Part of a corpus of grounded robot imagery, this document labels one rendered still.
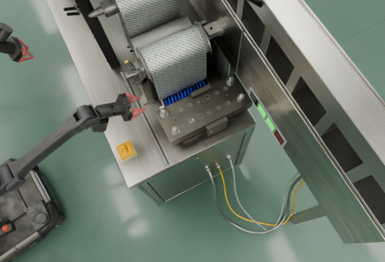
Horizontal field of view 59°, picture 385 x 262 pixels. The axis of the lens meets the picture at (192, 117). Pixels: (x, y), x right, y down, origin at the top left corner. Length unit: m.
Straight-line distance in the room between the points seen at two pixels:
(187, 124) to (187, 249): 1.15
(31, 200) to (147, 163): 1.08
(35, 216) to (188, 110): 1.29
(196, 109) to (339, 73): 0.74
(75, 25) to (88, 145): 1.00
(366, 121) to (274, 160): 1.69
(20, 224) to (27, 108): 0.95
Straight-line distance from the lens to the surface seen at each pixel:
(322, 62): 0.91
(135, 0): 1.37
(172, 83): 1.44
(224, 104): 1.50
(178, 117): 1.48
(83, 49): 1.90
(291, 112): 1.11
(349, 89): 0.90
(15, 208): 2.47
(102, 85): 1.76
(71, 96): 2.86
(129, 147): 1.58
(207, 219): 2.41
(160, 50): 1.30
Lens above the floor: 2.40
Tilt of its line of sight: 69 degrees down
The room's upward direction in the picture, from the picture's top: 7 degrees counter-clockwise
